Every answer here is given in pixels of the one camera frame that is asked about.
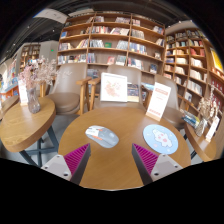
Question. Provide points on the distant wooden bookshelf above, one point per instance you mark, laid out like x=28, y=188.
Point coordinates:
x=30, y=53

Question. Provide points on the blue display counter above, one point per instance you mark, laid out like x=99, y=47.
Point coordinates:
x=7, y=91

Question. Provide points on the white framed pink flower picture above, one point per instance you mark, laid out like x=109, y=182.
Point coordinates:
x=113, y=87

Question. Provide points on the curved wooden bookshelf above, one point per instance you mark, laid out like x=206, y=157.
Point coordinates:
x=191, y=66

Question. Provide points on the round light blue mouse pad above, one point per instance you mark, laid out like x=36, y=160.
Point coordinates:
x=160, y=139

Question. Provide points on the large wooden bookshelf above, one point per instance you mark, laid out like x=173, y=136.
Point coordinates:
x=113, y=43

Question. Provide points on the dark book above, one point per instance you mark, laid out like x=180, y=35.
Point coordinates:
x=133, y=92

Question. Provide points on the round wooden side table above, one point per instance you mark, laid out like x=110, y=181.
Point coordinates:
x=7, y=105
x=23, y=128
x=200, y=146

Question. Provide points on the grey computer mouse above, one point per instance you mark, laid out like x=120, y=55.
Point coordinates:
x=102, y=136

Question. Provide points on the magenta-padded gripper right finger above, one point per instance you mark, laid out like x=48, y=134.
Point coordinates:
x=146, y=159

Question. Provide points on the glass vase with pink flowers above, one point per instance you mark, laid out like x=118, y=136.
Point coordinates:
x=33, y=101

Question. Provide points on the white sign on wooden base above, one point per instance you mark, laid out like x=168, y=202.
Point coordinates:
x=158, y=101
x=212, y=129
x=23, y=93

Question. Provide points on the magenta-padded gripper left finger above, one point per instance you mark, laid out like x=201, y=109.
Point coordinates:
x=76, y=159

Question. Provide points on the light blue book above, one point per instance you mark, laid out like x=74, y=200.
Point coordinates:
x=149, y=86

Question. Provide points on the glass vase with dried flowers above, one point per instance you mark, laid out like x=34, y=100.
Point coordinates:
x=200, y=127

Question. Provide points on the stack of blue books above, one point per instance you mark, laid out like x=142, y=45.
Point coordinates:
x=190, y=119

